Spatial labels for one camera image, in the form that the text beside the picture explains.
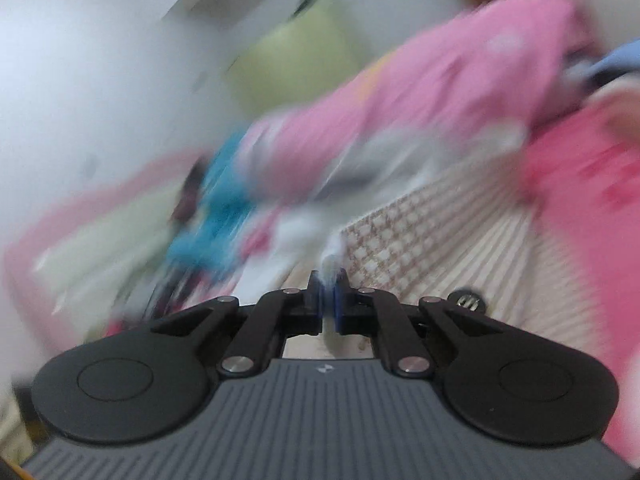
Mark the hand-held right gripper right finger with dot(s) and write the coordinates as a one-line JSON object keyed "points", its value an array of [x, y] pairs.
{"points": [[340, 305]]}

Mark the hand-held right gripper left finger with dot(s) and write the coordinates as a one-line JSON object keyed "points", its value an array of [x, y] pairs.
{"points": [[315, 305]]}

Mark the beige checked knit cardigan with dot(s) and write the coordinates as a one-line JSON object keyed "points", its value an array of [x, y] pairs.
{"points": [[450, 240]]}

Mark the teal patterned quilt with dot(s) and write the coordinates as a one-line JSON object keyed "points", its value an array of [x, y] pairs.
{"points": [[220, 200]]}

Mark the black white plaid shirt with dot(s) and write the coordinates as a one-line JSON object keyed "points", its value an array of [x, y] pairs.
{"points": [[165, 290]]}

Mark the pink bed headboard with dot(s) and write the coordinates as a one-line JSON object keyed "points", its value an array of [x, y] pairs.
{"points": [[100, 220]]}

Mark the pink floral duvet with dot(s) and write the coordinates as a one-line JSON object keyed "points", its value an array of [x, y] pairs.
{"points": [[425, 85]]}

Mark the pale green wardrobe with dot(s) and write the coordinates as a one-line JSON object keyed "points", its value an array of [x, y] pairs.
{"points": [[295, 55]]}

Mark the pink folded garment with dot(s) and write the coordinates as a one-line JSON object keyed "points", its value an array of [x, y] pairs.
{"points": [[622, 110]]}

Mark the blue folded garment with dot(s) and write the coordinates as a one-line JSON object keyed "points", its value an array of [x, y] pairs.
{"points": [[620, 60]]}

